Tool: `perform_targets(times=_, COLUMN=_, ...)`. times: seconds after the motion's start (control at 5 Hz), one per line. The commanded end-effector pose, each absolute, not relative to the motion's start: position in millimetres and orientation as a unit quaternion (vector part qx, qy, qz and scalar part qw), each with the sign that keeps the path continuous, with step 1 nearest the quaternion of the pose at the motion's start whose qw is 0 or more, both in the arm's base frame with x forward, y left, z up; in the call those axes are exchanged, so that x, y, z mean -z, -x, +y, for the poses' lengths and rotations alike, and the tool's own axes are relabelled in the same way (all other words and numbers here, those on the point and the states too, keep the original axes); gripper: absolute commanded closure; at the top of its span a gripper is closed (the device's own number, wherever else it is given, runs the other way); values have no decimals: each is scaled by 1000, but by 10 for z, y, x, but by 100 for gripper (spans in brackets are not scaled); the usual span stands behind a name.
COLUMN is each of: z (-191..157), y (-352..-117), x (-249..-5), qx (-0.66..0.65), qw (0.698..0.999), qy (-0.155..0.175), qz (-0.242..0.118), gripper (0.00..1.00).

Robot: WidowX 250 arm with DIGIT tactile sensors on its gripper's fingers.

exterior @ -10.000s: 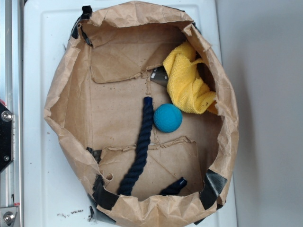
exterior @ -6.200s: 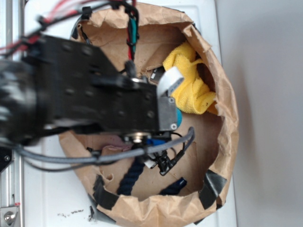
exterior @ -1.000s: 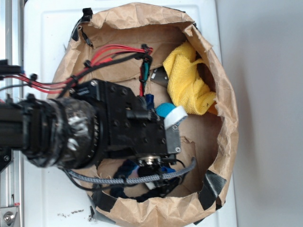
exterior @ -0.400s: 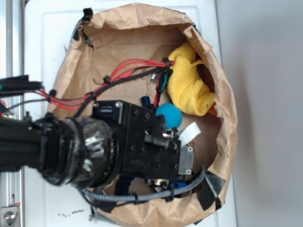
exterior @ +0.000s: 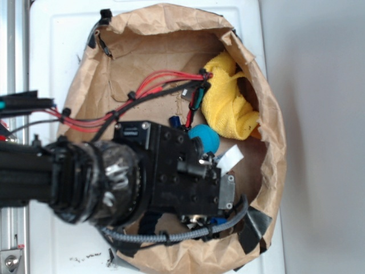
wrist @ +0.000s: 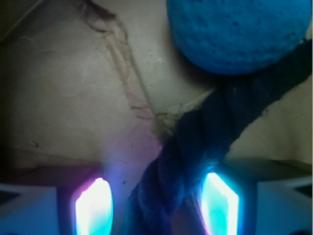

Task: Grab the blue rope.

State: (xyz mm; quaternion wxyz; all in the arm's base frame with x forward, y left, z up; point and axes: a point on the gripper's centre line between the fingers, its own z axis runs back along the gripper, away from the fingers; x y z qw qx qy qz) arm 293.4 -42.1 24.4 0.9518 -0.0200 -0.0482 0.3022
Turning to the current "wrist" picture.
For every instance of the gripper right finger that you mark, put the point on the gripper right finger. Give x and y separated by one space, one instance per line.
258 198

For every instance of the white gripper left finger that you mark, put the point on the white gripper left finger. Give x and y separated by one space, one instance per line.
56 203

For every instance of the brown paper bag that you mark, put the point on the brown paper bag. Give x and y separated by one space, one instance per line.
93 81

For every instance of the blue foam ball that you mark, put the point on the blue foam ball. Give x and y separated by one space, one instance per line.
233 37

